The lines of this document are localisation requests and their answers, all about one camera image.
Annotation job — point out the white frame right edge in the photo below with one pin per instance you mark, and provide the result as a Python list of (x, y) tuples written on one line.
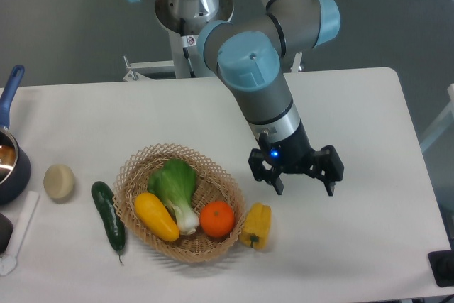
[(439, 125)]

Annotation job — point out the dark round object left edge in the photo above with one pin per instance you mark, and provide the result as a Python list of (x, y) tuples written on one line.
[(6, 230)]

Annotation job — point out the yellow bell pepper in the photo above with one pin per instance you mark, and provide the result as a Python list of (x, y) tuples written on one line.
[(256, 227)]

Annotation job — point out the dark green cucumber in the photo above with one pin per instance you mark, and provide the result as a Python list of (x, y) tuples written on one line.
[(102, 196)]

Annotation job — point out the woven wicker basket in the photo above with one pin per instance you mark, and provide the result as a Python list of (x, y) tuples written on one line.
[(213, 184)]

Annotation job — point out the orange fruit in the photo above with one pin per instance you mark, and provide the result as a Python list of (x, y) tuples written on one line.
[(217, 219)]

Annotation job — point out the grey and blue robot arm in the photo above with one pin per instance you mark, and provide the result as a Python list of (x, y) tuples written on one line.
[(247, 59)]

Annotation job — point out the green bok choy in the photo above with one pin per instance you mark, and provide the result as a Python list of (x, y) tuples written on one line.
[(174, 185)]

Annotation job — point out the white plastic spatula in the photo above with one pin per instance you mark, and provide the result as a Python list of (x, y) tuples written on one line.
[(9, 259)]

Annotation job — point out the yellow mango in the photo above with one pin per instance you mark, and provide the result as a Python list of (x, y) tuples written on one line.
[(156, 218)]

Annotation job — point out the blue saucepan with handle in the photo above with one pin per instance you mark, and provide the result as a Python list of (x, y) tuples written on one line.
[(15, 164)]

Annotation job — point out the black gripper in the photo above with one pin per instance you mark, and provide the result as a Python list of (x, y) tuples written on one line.
[(293, 155)]

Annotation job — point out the black device right edge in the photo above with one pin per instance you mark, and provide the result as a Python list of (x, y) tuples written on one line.
[(441, 263)]

